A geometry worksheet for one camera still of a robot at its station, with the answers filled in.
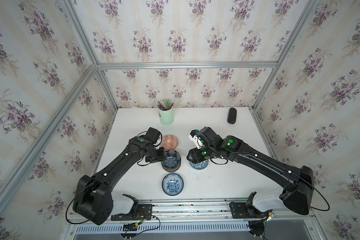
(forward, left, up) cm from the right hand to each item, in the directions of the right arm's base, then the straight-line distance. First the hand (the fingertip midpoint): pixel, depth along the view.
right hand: (192, 156), depth 73 cm
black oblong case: (+45, -34, -19) cm, 59 cm away
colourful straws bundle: (+43, +18, -6) cm, 47 cm away
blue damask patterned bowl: (+3, -5, -17) cm, 18 cm away
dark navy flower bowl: (+6, +11, -11) cm, 17 cm away
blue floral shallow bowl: (-8, +10, -18) cm, 22 cm away
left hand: (+1, +14, -8) cm, 16 cm away
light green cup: (+35, +16, -10) cm, 40 cm away
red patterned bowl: (+19, +14, -17) cm, 29 cm away
